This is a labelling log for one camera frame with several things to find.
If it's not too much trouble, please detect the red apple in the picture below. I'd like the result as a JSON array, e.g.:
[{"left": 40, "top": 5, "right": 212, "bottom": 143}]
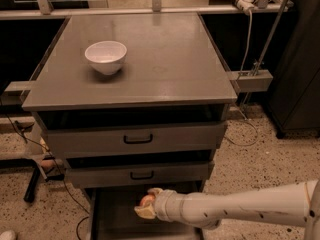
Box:
[{"left": 140, "top": 194, "right": 155, "bottom": 207}]

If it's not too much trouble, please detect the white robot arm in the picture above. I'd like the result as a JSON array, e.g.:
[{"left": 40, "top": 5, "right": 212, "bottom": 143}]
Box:
[{"left": 134, "top": 180, "right": 320, "bottom": 240}]

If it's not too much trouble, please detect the bottom open grey drawer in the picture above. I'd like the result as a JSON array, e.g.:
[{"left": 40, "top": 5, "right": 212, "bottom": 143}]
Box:
[{"left": 85, "top": 184, "right": 204, "bottom": 240}]

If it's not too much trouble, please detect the middle grey drawer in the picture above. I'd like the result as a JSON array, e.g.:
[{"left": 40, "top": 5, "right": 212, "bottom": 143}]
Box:
[{"left": 66, "top": 162, "right": 213, "bottom": 188}]

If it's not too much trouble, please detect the grey drawer cabinet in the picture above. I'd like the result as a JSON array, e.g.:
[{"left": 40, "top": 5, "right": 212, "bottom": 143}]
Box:
[{"left": 21, "top": 12, "right": 239, "bottom": 240}]

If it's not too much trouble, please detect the top grey drawer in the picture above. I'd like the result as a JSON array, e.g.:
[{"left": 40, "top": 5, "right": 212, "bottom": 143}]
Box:
[{"left": 43, "top": 122, "right": 226, "bottom": 158}]

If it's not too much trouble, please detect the black floor bar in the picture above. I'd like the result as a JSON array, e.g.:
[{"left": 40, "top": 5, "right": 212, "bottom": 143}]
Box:
[{"left": 23, "top": 167, "right": 40, "bottom": 203}]

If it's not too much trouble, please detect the white shoe tip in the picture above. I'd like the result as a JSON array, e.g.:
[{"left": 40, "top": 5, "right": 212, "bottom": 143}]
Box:
[{"left": 0, "top": 230, "right": 17, "bottom": 240}]

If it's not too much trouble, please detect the white ceramic bowl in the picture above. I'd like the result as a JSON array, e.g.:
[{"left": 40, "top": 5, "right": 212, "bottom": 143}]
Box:
[{"left": 85, "top": 41, "right": 127, "bottom": 75}]

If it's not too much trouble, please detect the dark cabinet at right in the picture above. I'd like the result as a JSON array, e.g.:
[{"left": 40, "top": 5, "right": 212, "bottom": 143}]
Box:
[{"left": 266, "top": 0, "right": 320, "bottom": 139}]

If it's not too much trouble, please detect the metal diagonal rod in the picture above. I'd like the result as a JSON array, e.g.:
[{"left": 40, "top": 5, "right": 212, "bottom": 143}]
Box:
[{"left": 250, "top": 0, "right": 289, "bottom": 76}]

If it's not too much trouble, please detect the grey right side bracket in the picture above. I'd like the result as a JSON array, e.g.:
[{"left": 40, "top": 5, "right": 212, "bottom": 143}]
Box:
[{"left": 227, "top": 70, "right": 273, "bottom": 94}]

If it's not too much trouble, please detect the grey bracket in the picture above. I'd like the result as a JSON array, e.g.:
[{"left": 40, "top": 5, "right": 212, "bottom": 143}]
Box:
[
  {"left": 1, "top": 81, "right": 34, "bottom": 106},
  {"left": 227, "top": 70, "right": 273, "bottom": 94}
]

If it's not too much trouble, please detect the black floor cable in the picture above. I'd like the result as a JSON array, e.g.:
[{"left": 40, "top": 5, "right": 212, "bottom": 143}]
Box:
[{"left": 0, "top": 98, "right": 91, "bottom": 240}]

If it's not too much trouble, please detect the grey left side bracket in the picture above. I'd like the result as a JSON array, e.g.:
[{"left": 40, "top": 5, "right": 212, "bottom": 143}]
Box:
[{"left": 1, "top": 81, "right": 34, "bottom": 106}]

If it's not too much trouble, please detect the grey back rail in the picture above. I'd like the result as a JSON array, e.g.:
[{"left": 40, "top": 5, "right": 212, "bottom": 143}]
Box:
[{"left": 0, "top": 0, "right": 296, "bottom": 20}]

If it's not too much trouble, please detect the white power cable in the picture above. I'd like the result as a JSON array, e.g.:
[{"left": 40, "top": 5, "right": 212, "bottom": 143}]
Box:
[{"left": 223, "top": 8, "right": 260, "bottom": 148}]

